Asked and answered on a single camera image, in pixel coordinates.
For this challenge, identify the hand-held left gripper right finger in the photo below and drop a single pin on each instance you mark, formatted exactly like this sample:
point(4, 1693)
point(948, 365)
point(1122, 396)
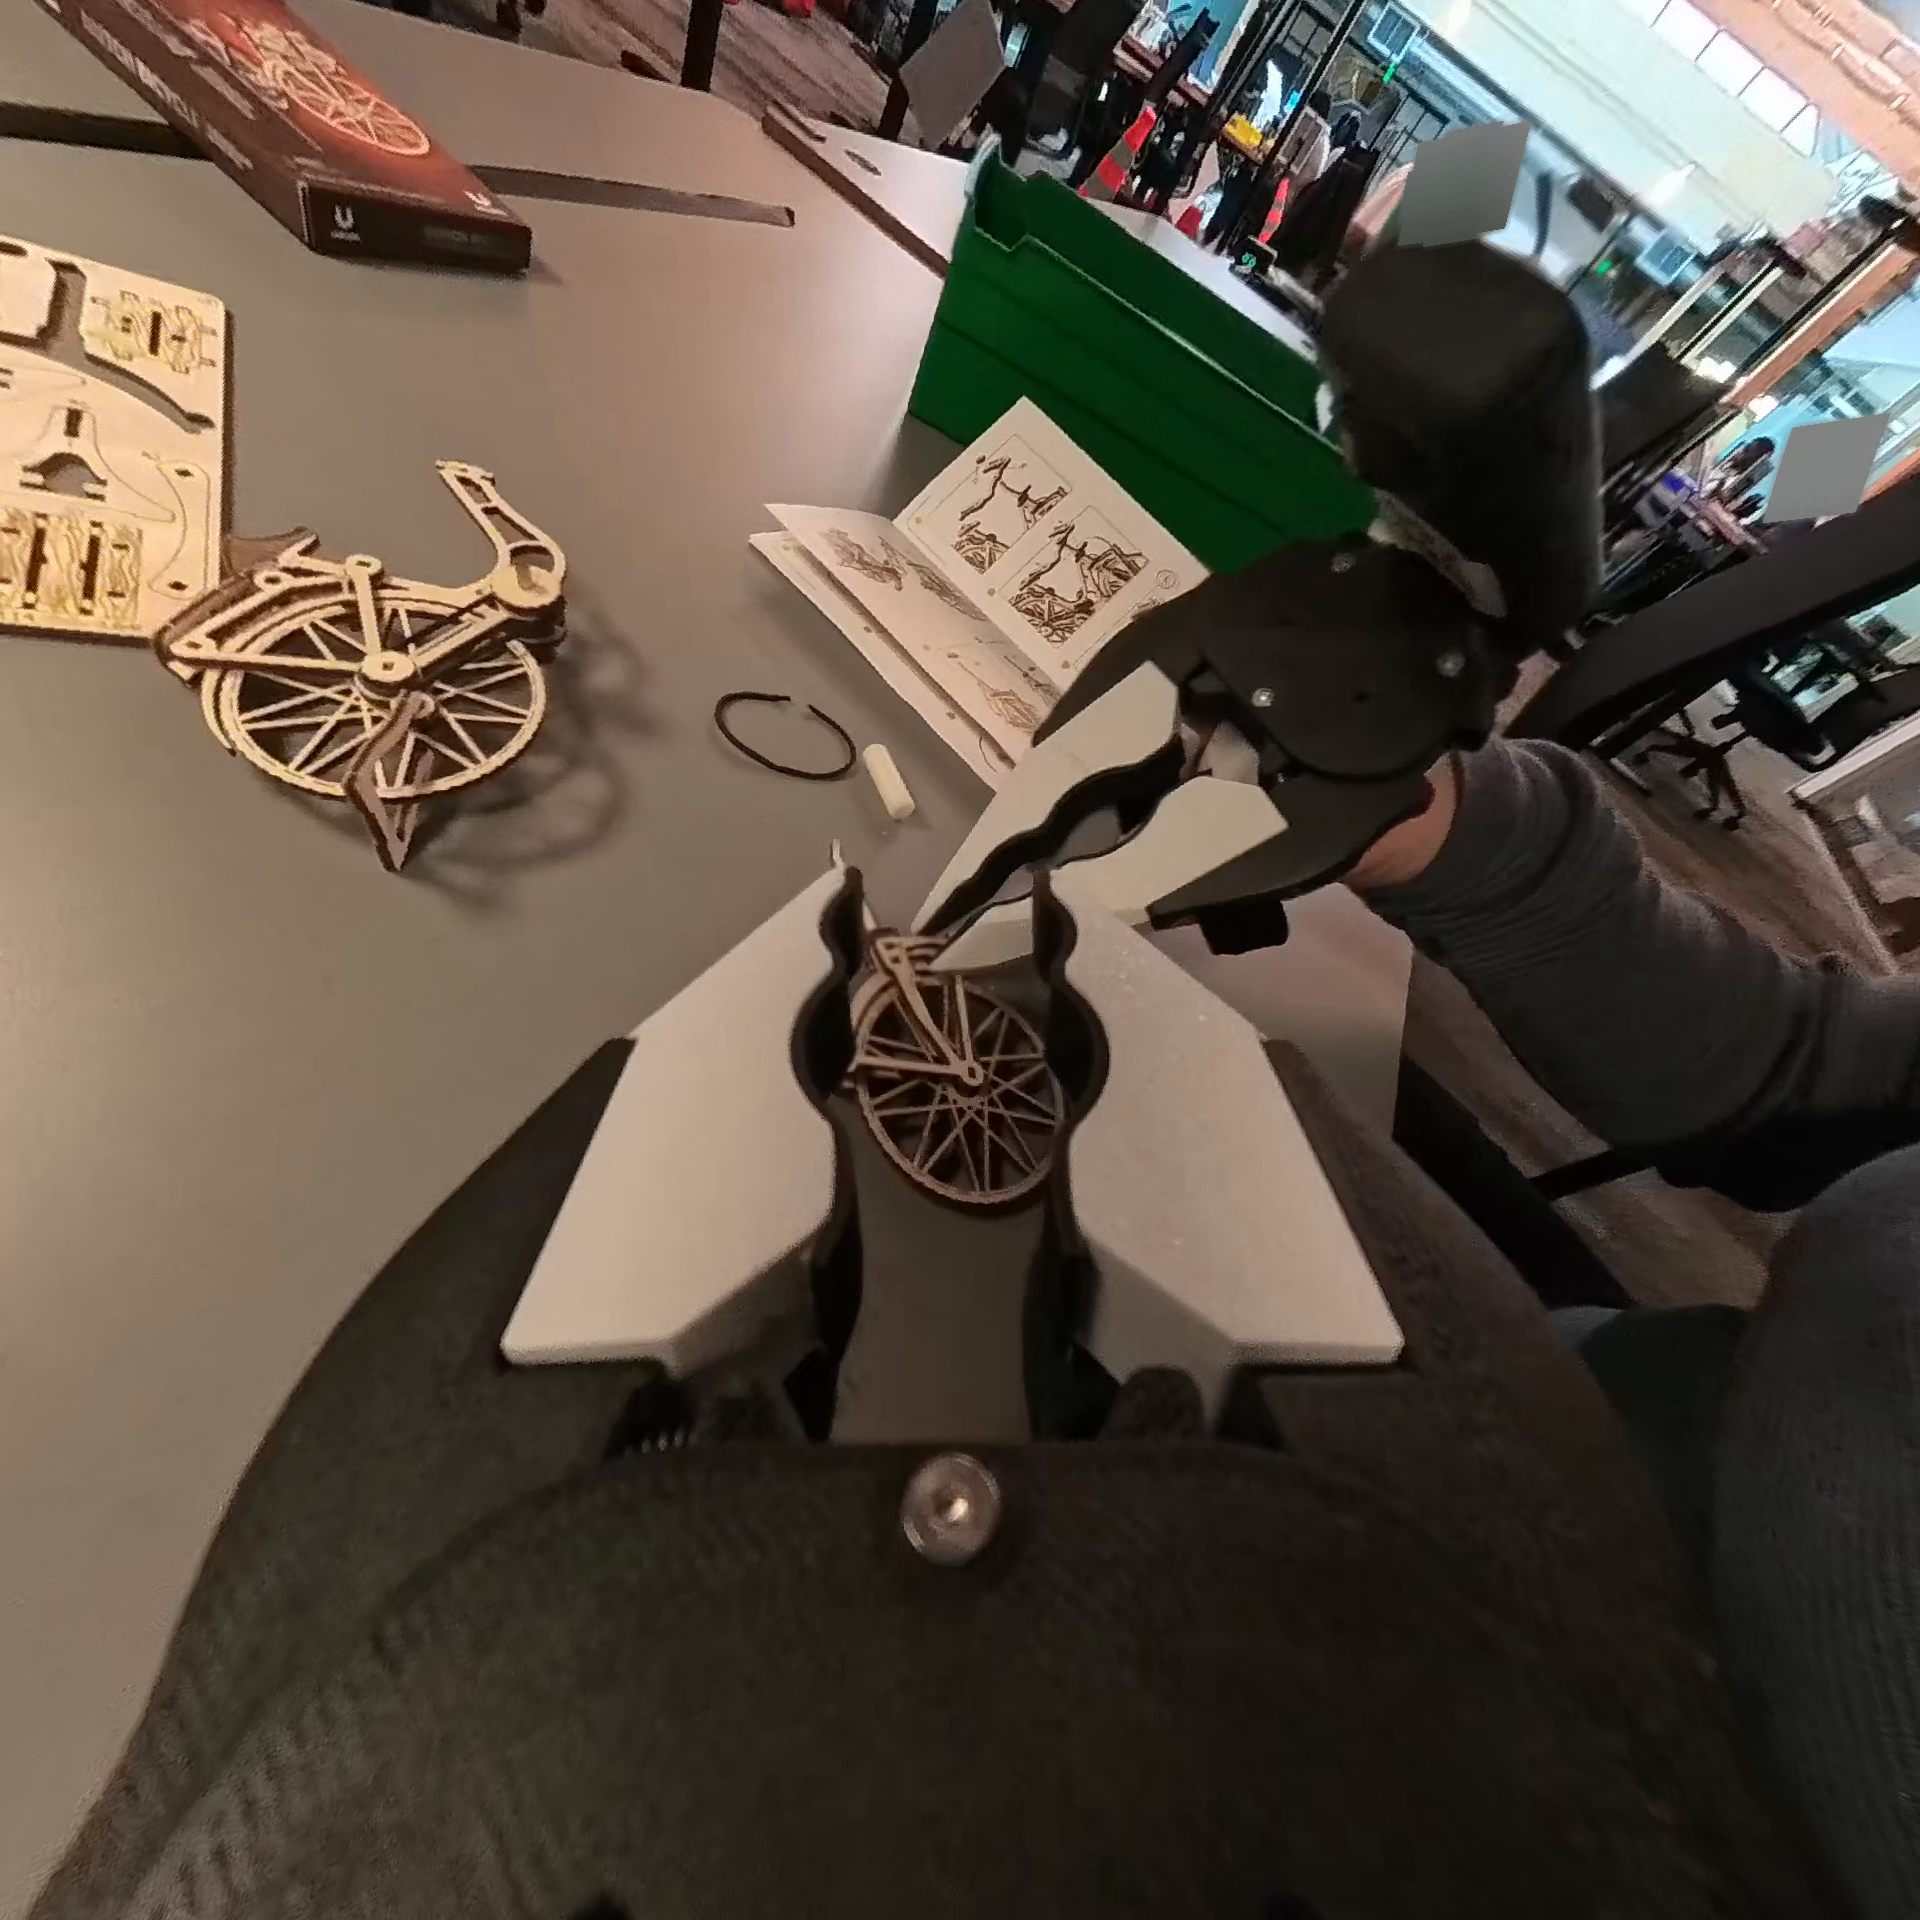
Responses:
point(1215, 1184)

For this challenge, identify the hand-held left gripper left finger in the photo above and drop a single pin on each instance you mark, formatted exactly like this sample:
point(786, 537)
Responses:
point(675, 1170)

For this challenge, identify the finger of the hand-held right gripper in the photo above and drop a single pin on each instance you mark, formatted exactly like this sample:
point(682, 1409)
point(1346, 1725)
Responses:
point(1103, 733)
point(1172, 854)

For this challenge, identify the wooden spoked wheel with fork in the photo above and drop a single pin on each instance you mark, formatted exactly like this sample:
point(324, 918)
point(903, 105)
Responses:
point(946, 1078)

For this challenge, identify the person's right forearm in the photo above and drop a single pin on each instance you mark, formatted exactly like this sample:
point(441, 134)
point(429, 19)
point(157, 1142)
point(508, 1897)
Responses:
point(1622, 960)

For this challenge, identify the wooden parts sheet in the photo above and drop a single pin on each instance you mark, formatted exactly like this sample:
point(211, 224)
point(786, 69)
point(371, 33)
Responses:
point(107, 451)

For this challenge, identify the dark model kit box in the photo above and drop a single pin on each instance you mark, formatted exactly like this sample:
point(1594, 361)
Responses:
point(347, 134)

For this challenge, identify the person's right hand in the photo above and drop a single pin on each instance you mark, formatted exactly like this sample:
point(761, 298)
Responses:
point(1418, 832)

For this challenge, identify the white instruction booklet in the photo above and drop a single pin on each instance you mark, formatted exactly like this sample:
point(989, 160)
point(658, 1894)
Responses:
point(1036, 540)

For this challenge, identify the small white cylinder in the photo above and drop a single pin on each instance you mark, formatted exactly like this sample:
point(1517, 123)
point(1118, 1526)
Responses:
point(887, 782)

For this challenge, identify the green stacked plastic bins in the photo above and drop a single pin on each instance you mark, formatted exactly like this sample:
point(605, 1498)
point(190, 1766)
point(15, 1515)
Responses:
point(1095, 329)

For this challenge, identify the orange traffic cone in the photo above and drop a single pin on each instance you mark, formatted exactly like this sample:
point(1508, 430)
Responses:
point(1118, 157)

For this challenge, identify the white table with wooden edge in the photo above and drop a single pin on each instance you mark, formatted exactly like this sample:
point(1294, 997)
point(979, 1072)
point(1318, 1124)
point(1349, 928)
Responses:
point(901, 172)

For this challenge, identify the person's leg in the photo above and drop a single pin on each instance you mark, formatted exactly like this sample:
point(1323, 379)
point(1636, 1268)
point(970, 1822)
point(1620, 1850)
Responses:
point(1829, 1441)

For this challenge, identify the wooden bicycle frame assembly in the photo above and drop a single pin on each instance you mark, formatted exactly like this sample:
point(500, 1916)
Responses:
point(377, 674)

